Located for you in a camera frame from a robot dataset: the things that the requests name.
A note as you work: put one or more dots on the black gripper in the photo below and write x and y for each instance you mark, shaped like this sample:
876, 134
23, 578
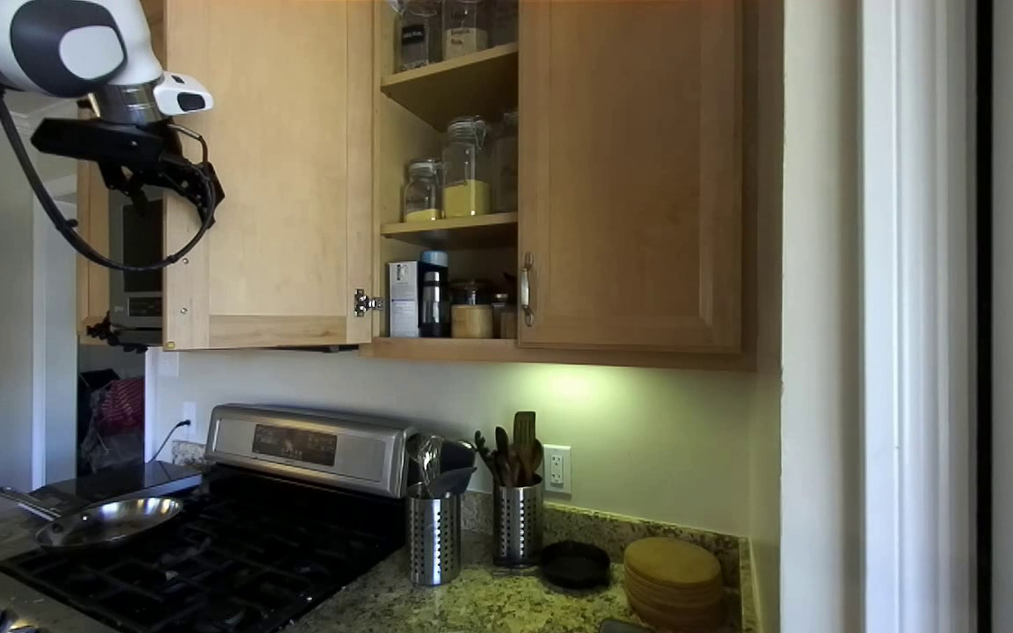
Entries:
151, 162

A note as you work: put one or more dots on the light wooden cupboard door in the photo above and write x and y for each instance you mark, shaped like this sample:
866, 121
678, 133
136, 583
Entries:
274, 179
635, 179

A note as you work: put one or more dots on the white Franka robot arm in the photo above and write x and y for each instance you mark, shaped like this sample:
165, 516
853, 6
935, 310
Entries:
50, 40

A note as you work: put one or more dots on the wooden cabinet side panel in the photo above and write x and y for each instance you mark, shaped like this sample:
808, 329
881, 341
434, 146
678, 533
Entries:
94, 257

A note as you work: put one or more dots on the small glass jar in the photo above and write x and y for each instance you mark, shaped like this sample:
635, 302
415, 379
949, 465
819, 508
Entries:
421, 194

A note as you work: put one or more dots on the white carton box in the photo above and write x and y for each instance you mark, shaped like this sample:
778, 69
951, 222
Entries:
403, 302

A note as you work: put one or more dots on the black canister blue lid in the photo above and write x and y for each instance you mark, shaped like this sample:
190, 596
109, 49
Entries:
434, 292

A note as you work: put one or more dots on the glass storage jar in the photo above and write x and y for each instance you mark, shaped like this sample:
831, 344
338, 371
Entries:
413, 33
464, 25
506, 162

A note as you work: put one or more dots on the tall glass jar yellow contents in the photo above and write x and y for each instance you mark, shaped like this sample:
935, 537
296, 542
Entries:
466, 179

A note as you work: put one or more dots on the short jar yellow contents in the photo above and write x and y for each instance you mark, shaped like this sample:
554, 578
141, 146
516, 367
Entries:
473, 318

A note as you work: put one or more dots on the steel frying pan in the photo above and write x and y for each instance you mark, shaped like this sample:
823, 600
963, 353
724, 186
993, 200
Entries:
107, 516

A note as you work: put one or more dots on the small dark spice jar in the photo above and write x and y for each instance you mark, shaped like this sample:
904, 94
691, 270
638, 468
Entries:
506, 315

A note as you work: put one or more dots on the silver metal serving utensil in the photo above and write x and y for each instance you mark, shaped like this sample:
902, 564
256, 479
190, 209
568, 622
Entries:
428, 459

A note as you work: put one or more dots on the stainless steel gas stove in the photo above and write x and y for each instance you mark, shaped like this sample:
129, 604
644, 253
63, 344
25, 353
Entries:
274, 549

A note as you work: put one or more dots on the dark plastic kitchen utensil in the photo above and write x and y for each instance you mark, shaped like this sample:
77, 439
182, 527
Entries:
494, 459

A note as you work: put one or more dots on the tall dark kitchen utensil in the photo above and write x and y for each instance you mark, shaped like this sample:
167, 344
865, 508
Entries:
525, 443

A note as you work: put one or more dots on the steel utensil holder cup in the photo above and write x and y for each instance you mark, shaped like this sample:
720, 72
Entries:
517, 527
434, 541

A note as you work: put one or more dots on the small black bowl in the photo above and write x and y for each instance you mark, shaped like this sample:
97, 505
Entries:
574, 564

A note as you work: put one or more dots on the stack of yellow round trivets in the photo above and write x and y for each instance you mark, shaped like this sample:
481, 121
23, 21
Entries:
673, 583

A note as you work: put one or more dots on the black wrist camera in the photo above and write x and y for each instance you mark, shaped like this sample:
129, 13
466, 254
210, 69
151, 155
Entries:
79, 139

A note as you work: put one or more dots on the white wall outlet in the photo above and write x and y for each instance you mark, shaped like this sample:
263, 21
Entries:
557, 468
183, 424

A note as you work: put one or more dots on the wooden wall cupboard body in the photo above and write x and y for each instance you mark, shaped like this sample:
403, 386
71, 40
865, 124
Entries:
459, 81

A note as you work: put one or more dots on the white door frame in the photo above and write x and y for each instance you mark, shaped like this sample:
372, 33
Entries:
916, 292

